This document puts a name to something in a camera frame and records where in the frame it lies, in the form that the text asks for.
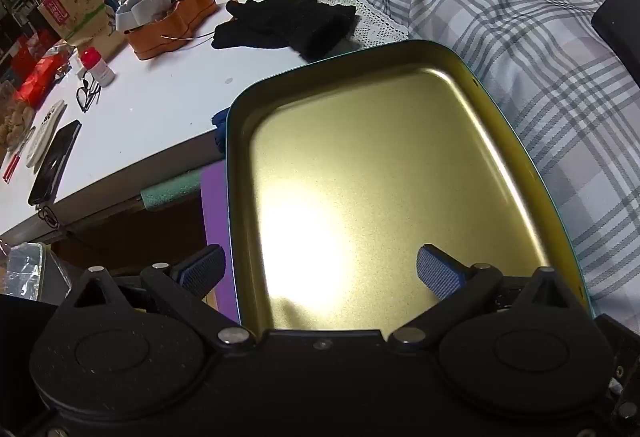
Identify black knitted glove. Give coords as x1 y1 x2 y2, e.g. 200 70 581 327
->
212 17 296 50
226 0 358 62

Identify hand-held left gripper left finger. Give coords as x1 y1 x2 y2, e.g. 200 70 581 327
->
56 244 256 353

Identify black metal clasp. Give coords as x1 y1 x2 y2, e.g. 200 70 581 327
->
37 204 61 231

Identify black eyeglasses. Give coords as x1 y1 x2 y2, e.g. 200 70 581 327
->
76 72 102 113

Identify orange leather tray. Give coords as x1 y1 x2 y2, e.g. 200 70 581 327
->
122 0 219 60

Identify green foam edge guard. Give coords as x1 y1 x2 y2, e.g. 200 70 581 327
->
140 172 204 213

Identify black smartphone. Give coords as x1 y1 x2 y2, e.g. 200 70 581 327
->
27 119 82 206

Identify white lace cloth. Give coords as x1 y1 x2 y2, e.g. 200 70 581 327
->
277 0 409 54

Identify bag of brown snacks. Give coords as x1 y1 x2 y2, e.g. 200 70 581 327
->
0 102 36 154

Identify plastic-wrapped grey container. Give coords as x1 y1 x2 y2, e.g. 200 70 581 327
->
0 242 74 304

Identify cardboard box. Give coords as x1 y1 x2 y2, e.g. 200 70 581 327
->
39 0 112 46

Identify gold tin tray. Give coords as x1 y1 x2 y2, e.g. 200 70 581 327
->
225 38 596 333

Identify thin wire loop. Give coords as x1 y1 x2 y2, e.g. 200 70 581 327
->
160 0 242 48

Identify red snack packet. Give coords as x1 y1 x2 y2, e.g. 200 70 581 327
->
14 54 66 108

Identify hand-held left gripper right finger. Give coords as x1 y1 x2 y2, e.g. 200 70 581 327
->
390 244 588 353

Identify white remote control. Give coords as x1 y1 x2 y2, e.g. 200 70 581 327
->
25 99 67 168

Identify black wedge-shaped stand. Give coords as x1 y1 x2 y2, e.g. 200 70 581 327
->
591 0 640 86

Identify red-capped white bottle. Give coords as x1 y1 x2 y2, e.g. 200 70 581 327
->
80 47 117 88

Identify dark blue cloth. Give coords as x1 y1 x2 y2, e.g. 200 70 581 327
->
211 109 232 154

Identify grey plaid bed cover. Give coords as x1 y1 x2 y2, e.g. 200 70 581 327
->
305 0 640 318

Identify purple mat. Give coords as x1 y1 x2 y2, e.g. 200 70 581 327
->
200 162 241 324

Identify grey fabric band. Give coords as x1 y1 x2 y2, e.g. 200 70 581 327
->
115 0 191 30

